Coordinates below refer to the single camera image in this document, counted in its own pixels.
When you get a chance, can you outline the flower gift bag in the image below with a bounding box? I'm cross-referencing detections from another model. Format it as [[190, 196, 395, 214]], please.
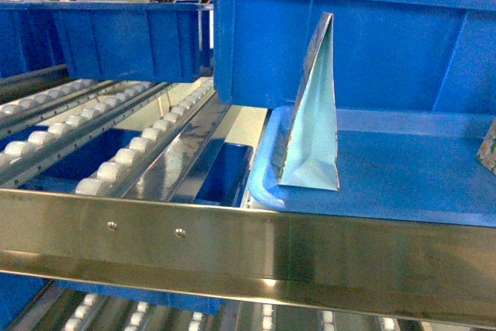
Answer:
[[476, 119, 496, 174], [278, 12, 339, 191]]

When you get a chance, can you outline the white roller conveyor track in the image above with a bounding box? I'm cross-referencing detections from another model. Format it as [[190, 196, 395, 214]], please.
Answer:
[[74, 78, 214, 197]]

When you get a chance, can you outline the blue plastic tray lid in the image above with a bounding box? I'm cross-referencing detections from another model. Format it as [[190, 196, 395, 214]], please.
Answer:
[[248, 106, 495, 227]]

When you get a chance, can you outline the large blue bin right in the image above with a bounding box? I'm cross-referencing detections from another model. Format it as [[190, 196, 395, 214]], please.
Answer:
[[213, 0, 495, 115]]

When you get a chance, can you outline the large blue bin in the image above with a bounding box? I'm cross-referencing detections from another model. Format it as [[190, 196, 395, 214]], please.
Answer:
[[1, 0, 212, 83], [213, 0, 495, 115]]

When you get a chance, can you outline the large blue bin left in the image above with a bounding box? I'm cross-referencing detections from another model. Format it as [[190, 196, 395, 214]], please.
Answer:
[[1, 0, 212, 83]]

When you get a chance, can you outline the steel rack front beam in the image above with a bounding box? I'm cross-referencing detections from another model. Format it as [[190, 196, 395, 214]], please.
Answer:
[[1, 189, 495, 329]]

